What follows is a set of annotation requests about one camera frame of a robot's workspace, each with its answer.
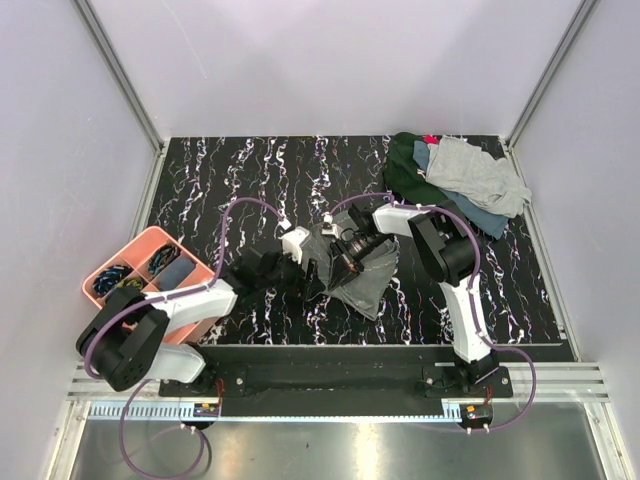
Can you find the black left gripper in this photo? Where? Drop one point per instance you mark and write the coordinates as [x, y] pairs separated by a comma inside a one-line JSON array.
[[312, 284]]

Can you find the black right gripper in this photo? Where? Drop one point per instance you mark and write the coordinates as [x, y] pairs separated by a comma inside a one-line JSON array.
[[344, 265]]

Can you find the grey cloth napkin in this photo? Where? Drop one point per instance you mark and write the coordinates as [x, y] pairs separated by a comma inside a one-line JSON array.
[[366, 290]]

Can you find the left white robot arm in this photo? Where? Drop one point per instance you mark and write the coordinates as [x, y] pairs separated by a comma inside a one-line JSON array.
[[124, 343]]

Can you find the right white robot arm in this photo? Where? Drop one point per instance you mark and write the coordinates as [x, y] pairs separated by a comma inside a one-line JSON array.
[[450, 255]]

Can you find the grey blue folded cloth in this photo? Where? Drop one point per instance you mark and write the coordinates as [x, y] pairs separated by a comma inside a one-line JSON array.
[[175, 273]]

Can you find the dark green garment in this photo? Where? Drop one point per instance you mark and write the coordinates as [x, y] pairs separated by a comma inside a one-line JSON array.
[[405, 170]]

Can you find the pink compartment tray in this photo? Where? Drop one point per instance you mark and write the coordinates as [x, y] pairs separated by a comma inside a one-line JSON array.
[[136, 254]]

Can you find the light grey shirt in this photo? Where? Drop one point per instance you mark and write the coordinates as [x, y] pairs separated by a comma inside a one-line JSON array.
[[490, 184]]

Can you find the blue garment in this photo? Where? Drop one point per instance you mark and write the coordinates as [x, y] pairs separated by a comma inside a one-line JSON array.
[[480, 215]]

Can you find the blue patterned rolled sock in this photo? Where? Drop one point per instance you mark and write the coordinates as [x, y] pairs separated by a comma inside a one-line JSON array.
[[107, 279]]

